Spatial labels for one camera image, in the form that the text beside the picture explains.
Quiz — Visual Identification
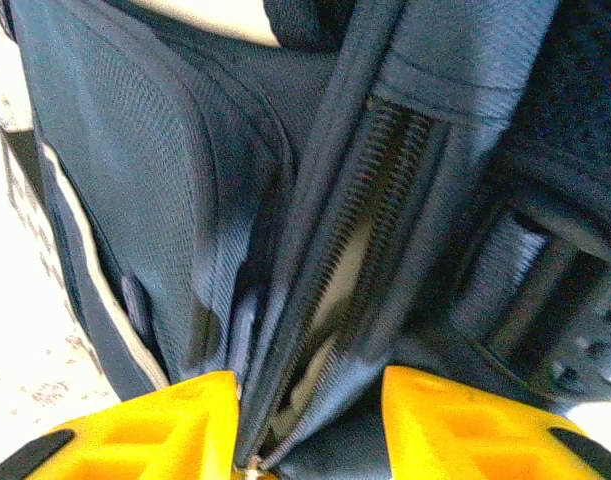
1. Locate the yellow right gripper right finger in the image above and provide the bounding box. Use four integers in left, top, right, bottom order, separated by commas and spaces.
382, 367, 611, 480

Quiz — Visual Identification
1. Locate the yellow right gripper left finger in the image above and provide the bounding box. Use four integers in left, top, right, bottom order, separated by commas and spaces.
0, 370, 242, 480

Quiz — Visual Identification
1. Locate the navy blue backpack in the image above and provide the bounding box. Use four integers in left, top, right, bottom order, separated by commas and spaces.
0, 0, 611, 480

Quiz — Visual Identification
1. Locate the black grey chessboard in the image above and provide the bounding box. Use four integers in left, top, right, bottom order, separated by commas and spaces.
0, 127, 104, 374

